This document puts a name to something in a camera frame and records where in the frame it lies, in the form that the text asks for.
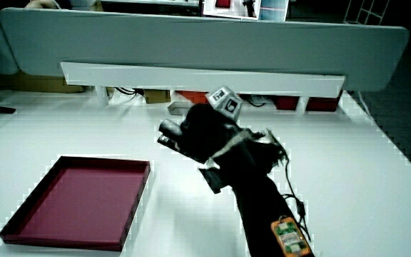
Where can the person's right hand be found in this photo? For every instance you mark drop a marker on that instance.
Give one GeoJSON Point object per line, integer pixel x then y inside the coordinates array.
{"type": "Point", "coordinates": [205, 132]}

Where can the black stapler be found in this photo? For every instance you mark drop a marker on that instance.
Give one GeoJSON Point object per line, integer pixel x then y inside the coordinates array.
{"type": "Point", "coordinates": [170, 130]}

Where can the person's right forearm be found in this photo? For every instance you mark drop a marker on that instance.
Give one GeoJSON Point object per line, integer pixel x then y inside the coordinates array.
{"type": "Point", "coordinates": [259, 203]}

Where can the long grey desk partition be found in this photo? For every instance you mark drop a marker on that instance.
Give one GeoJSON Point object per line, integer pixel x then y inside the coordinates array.
{"type": "Point", "coordinates": [191, 43]}

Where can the white desk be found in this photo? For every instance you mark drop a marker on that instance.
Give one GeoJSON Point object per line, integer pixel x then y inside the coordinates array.
{"type": "Point", "coordinates": [348, 178]}

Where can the small grey tray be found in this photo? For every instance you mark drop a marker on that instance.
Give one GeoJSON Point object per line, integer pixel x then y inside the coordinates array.
{"type": "Point", "coordinates": [178, 108]}

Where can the red box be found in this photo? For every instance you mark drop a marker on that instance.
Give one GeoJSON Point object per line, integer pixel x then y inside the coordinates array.
{"type": "Point", "coordinates": [287, 103]}
{"type": "Point", "coordinates": [322, 103]}
{"type": "Point", "coordinates": [195, 96]}

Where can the white shelf riser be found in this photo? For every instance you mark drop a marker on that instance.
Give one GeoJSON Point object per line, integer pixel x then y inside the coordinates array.
{"type": "Point", "coordinates": [191, 79]}

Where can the small cardboard box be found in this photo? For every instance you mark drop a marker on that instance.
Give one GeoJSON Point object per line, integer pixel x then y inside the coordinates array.
{"type": "Point", "coordinates": [156, 96]}

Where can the white framed picture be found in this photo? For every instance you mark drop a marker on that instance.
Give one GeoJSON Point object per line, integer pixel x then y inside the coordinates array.
{"type": "Point", "coordinates": [232, 10]}

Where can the orange circuit board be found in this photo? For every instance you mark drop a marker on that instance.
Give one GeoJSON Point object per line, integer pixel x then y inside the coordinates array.
{"type": "Point", "coordinates": [291, 238]}

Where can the light blue board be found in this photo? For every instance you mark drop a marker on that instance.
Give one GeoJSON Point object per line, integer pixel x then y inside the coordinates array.
{"type": "Point", "coordinates": [274, 10]}

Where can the maroon flat tray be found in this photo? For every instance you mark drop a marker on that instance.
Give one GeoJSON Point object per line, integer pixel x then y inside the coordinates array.
{"type": "Point", "coordinates": [80, 207]}

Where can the large cardboard box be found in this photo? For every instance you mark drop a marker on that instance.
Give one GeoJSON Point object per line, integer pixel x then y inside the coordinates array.
{"type": "Point", "coordinates": [30, 83]}

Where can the white grid rack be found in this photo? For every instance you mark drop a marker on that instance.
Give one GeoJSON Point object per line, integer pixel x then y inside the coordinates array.
{"type": "Point", "coordinates": [367, 12]}

